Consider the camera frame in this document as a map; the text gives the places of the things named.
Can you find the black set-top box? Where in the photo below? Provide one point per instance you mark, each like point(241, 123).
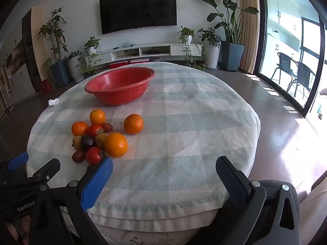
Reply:
point(153, 51)

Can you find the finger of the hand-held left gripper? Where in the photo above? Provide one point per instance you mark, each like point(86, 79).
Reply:
point(52, 166)
point(18, 161)

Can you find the plant in white ribbed pot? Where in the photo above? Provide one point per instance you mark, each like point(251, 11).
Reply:
point(75, 69)

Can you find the crumpled white tissue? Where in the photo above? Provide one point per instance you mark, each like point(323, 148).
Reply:
point(53, 102)

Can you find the plant in tall white pot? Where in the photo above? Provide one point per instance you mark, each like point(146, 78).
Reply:
point(212, 56)

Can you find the white balcony cabinet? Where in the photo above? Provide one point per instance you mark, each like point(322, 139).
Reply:
point(281, 10)

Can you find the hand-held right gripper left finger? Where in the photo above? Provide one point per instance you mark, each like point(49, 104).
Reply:
point(97, 181)

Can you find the red floor container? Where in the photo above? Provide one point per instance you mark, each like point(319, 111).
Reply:
point(47, 86)

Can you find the leafy tree in blue pot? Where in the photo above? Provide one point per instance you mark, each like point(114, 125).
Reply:
point(60, 72)

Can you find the wooden wall cabinet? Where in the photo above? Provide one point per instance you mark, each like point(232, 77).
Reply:
point(18, 81)

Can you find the person's left hand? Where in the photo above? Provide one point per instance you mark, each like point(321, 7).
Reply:
point(24, 225)

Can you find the small dark red tomato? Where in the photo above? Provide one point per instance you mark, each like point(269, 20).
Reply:
point(107, 127)

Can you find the red storage box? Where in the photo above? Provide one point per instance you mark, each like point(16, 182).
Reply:
point(139, 61)
point(118, 64)

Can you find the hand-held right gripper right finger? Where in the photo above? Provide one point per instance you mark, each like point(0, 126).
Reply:
point(230, 181)

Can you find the beige curtain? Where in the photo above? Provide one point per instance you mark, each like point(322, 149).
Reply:
point(249, 30)

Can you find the black sliding glass door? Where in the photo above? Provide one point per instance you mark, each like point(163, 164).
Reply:
point(261, 30)

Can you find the broad-leaf plant in blue pot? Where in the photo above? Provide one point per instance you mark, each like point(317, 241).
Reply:
point(232, 56)

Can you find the black wall television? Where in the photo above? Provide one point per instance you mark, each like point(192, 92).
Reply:
point(138, 10)

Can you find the yellow-green tomato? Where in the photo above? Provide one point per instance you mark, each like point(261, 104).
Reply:
point(76, 140)
point(100, 139)

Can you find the white television cabinet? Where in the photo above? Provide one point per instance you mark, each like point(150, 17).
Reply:
point(184, 49)

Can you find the red plastic bowl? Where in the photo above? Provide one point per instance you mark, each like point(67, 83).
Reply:
point(120, 91)

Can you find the round grey pot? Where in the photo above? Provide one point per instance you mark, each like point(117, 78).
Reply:
point(155, 59)

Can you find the green checkered tablecloth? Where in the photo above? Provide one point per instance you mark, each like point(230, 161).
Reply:
point(178, 132)

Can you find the trailing plant in white pot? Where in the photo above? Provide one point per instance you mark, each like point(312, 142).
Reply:
point(91, 50)
point(189, 39)

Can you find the orange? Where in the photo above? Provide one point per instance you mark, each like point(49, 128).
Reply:
point(115, 144)
point(80, 128)
point(97, 116)
point(133, 124)

